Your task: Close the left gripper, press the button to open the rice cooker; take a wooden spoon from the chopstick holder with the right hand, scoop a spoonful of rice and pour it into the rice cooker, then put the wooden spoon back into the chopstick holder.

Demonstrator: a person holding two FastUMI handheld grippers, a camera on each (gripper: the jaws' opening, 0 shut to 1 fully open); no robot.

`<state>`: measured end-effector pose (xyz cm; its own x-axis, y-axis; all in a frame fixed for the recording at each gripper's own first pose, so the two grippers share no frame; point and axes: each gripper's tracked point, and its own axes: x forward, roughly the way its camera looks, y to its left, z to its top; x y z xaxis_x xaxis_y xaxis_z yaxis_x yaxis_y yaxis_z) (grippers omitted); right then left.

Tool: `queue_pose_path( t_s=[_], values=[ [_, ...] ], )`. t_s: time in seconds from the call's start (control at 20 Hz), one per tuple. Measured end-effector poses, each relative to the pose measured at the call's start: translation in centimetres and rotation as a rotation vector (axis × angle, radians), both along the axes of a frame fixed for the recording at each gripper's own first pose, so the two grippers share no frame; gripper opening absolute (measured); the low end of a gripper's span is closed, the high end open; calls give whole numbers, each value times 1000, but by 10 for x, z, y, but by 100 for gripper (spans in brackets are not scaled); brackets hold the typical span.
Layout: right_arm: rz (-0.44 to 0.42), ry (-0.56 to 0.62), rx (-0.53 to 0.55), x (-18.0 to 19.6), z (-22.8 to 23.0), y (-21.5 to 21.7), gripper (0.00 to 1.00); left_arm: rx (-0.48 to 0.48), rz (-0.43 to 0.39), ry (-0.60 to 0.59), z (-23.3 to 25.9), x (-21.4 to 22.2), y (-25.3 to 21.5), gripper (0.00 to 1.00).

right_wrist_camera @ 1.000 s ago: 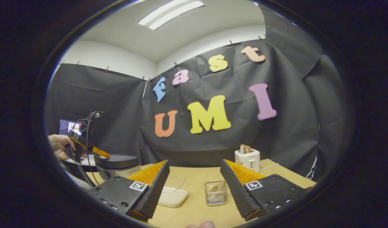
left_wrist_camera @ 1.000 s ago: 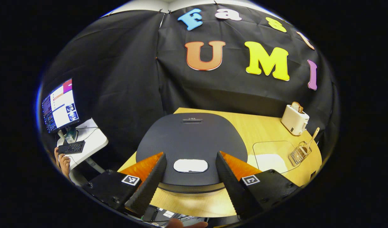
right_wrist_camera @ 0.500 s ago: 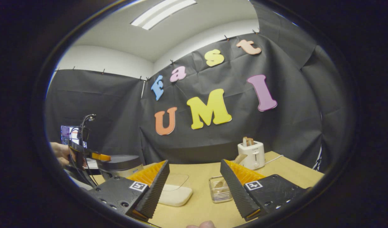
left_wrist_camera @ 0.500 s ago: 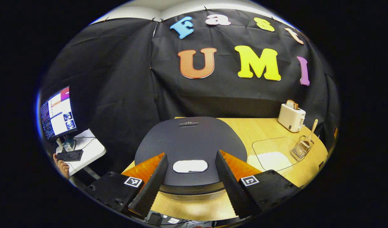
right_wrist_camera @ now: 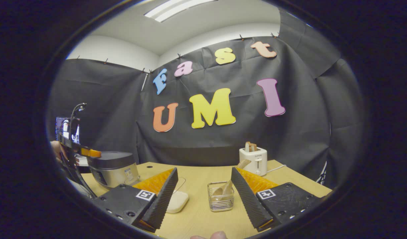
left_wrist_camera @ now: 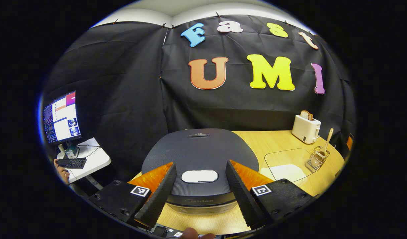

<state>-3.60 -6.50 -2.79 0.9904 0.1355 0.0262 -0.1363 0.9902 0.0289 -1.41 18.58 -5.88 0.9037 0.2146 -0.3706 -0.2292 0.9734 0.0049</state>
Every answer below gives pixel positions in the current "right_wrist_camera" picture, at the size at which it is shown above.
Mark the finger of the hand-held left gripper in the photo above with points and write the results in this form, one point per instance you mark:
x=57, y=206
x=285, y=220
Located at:
x=90, y=153

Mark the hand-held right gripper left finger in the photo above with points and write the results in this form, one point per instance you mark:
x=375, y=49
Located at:
x=158, y=202

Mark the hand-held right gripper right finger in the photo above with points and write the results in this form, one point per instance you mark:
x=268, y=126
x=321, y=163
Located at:
x=250, y=202

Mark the clear plastic rice container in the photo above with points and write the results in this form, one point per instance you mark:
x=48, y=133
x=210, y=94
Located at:
x=178, y=199

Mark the wooden spoon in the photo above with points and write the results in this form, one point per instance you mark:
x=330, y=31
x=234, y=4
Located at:
x=227, y=189

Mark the black rice cooker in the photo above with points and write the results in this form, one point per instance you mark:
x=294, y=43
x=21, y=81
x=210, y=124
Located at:
x=114, y=169

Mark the computer monitor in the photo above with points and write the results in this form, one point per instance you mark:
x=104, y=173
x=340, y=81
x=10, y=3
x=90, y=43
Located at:
x=65, y=129

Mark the white toaster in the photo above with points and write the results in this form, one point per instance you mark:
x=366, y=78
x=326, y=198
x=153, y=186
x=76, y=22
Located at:
x=255, y=161

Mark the toasted bread slice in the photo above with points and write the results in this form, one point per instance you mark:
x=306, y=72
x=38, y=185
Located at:
x=250, y=146

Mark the ceiling light panel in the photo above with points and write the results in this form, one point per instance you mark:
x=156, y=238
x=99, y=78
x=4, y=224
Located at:
x=177, y=9

